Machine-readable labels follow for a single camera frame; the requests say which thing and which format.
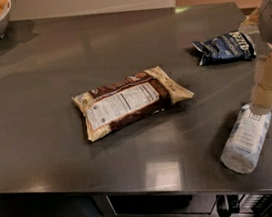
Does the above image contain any beige taped gripper finger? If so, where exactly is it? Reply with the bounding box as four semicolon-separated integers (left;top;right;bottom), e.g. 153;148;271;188
250;50;272;115
238;8;260;34

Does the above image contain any black appliance under table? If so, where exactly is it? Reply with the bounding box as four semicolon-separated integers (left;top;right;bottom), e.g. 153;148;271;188
216;194;272;217

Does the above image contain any clear plastic water bottle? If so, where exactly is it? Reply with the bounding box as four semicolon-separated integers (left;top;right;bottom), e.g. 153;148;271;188
221;104;272;174

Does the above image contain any blue Kettle chips bag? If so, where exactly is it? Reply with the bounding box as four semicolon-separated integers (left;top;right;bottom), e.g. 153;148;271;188
191;31;256;66

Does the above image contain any brown and cream snack bag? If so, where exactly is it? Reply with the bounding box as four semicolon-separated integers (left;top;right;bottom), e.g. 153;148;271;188
72;66;194;142

